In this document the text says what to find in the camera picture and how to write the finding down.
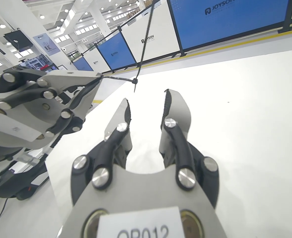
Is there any robot body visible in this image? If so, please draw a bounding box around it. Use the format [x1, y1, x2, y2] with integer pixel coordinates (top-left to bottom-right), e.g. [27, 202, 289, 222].
[0, 160, 50, 201]

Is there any medium blue partition panel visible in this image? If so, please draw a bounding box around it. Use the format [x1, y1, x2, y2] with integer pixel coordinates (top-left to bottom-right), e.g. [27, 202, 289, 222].
[95, 34, 139, 73]

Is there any black hanging box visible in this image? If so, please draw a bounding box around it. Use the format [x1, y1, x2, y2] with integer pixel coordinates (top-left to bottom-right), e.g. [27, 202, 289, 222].
[3, 29, 33, 52]

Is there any small blue partition panel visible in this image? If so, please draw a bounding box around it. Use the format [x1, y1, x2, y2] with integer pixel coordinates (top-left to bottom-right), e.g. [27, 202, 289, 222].
[70, 57, 94, 72]

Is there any display screen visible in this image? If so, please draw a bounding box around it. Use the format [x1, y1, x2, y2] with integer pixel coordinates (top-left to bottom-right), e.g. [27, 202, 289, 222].
[19, 54, 50, 70]

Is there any large blue partition panel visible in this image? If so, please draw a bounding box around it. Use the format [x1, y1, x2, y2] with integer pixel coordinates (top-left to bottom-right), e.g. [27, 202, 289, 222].
[165, 0, 292, 57]

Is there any poster on pillar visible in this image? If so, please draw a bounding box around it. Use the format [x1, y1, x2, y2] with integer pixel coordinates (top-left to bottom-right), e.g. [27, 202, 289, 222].
[33, 33, 61, 57]

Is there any thin black zip tie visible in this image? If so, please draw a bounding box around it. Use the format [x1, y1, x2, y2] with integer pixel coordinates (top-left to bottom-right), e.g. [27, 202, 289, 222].
[102, 0, 161, 93]

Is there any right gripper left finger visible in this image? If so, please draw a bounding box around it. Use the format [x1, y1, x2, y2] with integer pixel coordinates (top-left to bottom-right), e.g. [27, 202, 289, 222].
[71, 98, 133, 205]

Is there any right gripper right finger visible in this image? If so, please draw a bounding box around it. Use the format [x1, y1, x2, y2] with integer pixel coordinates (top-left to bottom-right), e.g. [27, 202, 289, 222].
[159, 89, 220, 208]

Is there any small white partition panel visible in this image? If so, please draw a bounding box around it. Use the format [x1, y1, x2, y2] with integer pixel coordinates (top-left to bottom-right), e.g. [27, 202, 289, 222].
[82, 47, 112, 75]

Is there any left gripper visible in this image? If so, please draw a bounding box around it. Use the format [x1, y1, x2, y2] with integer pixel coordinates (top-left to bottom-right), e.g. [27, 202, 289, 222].
[0, 69, 104, 165]

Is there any large white partition panel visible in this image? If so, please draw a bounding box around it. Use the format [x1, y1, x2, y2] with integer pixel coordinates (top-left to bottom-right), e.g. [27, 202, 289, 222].
[118, 0, 186, 70]

